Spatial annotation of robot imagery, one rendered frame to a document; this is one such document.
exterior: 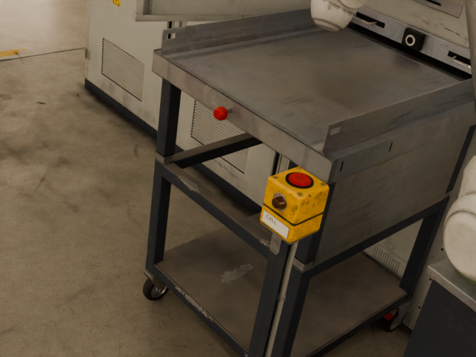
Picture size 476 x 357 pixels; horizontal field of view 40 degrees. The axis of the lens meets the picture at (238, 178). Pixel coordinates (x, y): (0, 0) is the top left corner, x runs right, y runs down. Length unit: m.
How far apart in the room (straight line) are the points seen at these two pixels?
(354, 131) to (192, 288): 0.80
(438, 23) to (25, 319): 1.49
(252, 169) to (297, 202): 1.45
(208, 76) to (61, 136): 1.51
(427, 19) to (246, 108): 0.73
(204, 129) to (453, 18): 1.17
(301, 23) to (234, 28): 0.28
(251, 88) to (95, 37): 1.79
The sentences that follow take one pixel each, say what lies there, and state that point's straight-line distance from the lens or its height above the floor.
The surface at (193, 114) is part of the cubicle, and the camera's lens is 2.75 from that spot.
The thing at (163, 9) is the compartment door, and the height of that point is 0.87.
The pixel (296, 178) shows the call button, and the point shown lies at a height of 0.91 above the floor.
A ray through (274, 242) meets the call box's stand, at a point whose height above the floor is 0.77.
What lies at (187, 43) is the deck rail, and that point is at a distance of 1.75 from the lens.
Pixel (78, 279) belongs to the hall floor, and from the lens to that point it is 2.25.
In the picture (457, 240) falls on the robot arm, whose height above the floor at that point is 0.93.
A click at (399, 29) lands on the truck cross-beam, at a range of 2.06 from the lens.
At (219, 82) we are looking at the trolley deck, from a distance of 1.59.
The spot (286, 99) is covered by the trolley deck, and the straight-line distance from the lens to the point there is 1.56.
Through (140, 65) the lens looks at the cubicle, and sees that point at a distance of 3.01.
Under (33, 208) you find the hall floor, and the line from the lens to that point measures 2.57.
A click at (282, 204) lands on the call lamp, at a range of 1.12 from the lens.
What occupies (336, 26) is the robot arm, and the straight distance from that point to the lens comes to 1.61.
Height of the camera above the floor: 1.48
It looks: 31 degrees down
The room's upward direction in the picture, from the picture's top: 10 degrees clockwise
